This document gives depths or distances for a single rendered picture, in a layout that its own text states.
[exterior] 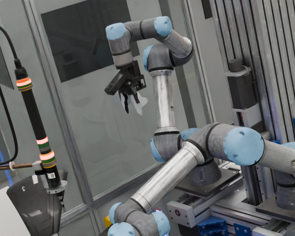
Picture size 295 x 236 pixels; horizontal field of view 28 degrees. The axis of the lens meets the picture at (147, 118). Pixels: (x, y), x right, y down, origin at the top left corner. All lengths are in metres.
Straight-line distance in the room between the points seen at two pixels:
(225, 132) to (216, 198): 0.84
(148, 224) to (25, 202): 0.54
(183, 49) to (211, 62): 3.34
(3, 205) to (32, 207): 0.24
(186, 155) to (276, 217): 0.58
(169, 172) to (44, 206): 0.45
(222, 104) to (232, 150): 4.20
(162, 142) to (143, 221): 0.93
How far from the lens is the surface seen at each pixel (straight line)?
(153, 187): 1.85
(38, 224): 2.04
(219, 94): 5.96
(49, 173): 1.87
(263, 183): 2.51
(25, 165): 1.91
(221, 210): 2.58
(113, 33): 2.23
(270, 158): 1.95
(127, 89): 2.28
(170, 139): 2.60
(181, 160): 1.89
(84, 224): 2.85
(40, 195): 2.05
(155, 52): 2.66
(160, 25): 2.27
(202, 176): 2.60
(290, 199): 2.28
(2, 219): 2.26
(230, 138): 1.82
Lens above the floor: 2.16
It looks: 18 degrees down
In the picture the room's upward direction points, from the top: 14 degrees counter-clockwise
